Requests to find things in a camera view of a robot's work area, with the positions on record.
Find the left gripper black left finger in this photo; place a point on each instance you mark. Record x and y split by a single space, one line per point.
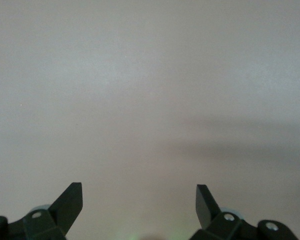
65 207

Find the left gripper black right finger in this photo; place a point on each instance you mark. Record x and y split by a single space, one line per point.
206 210

